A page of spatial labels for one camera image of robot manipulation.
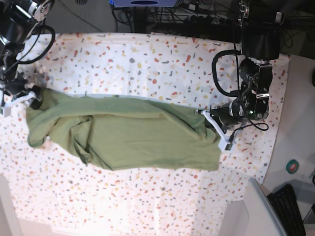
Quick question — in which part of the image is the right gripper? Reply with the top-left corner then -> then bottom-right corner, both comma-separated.
3,73 -> 42,110

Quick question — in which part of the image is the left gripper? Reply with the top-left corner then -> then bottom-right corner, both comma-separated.
195,100 -> 248,129

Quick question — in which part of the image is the green t-shirt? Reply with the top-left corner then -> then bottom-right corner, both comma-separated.
26,89 -> 221,171

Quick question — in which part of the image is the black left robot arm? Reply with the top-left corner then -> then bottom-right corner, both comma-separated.
208,0 -> 284,132

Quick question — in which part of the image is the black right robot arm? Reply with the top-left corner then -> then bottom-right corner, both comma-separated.
0,0 -> 56,116

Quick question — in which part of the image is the terrazzo patterned tablecloth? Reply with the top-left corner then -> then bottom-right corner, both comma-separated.
0,33 -> 290,236

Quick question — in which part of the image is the green tape roll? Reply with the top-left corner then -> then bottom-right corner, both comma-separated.
286,159 -> 299,174

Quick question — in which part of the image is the black keyboard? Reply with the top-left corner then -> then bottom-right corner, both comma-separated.
267,184 -> 306,236

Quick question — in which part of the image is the blue white box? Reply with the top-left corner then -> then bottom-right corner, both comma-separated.
109,0 -> 183,7

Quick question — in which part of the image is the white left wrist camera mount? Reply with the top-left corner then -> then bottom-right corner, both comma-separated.
201,110 -> 238,151

